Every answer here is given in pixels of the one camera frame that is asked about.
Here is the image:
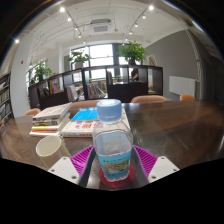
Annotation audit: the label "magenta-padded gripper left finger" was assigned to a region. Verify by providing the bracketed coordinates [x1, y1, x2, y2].
[47, 145, 99, 188]

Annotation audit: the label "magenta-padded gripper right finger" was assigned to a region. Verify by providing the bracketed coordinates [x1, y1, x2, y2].
[130, 145, 180, 188]

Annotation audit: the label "clear water bottle blue cap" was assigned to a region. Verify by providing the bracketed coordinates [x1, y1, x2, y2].
[92, 98, 134, 183]

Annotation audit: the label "cream paper cup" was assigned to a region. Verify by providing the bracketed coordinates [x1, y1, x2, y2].
[35, 134, 73, 170]

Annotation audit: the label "red edged white book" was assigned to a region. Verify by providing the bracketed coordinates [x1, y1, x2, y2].
[29, 129, 63, 138]

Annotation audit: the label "thick white book blue cover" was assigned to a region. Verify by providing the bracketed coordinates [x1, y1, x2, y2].
[60, 107, 132, 138]

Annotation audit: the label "yellow spined book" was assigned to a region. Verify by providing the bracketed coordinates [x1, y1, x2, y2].
[31, 123, 64, 132]

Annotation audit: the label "white covered book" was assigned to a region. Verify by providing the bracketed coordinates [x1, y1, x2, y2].
[32, 102, 74, 122]

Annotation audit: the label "orange chairs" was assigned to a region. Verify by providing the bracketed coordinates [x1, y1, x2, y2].
[23, 94, 197, 117]

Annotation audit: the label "low black shelf unit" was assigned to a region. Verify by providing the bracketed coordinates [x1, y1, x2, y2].
[27, 64, 164, 110]

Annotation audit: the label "tall bookshelf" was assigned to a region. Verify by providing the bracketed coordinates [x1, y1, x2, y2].
[0, 71, 14, 126]

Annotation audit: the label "person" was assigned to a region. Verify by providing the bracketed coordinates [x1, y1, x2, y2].
[130, 67, 140, 82]

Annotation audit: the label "small leafy potted plant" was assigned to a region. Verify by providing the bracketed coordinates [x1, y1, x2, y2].
[30, 61, 54, 84]

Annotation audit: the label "potted plant in white pot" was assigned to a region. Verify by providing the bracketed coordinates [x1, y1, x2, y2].
[67, 49, 90, 70]

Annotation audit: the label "large bushy potted plant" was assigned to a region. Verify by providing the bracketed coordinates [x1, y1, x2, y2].
[115, 40, 149, 66]

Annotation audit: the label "ceiling air conditioner unit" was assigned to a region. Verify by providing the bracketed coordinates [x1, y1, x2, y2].
[89, 18, 113, 34]

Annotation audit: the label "small ceiling spotlights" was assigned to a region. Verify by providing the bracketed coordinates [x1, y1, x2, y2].
[13, 4, 156, 44]

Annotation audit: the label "white wall radiator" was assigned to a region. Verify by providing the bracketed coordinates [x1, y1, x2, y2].
[168, 75, 198, 98]

